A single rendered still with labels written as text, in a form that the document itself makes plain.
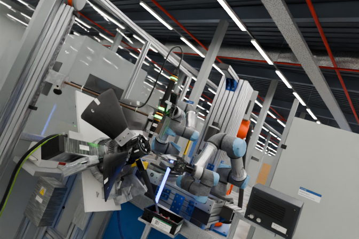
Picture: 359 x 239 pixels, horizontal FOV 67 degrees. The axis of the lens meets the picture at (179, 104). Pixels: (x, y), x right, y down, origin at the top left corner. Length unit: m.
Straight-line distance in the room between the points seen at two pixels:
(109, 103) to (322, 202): 2.32
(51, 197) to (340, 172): 2.52
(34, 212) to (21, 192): 0.41
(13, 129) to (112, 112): 0.59
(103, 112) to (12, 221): 1.10
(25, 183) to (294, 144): 2.48
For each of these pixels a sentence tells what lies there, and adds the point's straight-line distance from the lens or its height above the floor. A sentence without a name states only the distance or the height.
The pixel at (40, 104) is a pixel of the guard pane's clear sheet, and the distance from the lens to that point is 1.95.
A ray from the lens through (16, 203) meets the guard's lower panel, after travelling 2.16.
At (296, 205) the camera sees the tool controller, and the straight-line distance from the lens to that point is 1.59.
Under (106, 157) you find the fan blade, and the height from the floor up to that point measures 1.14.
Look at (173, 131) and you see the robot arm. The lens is 1.81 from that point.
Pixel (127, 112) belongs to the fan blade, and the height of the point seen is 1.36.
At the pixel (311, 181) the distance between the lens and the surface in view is 3.09.
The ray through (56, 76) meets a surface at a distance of 1.68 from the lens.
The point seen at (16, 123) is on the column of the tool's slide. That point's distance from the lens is 1.75.
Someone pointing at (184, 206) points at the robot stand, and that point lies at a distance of 2.32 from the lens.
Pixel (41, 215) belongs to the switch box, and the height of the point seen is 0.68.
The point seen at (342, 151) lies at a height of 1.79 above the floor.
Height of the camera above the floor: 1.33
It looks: 6 degrees up
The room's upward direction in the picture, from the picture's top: 22 degrees clockwise
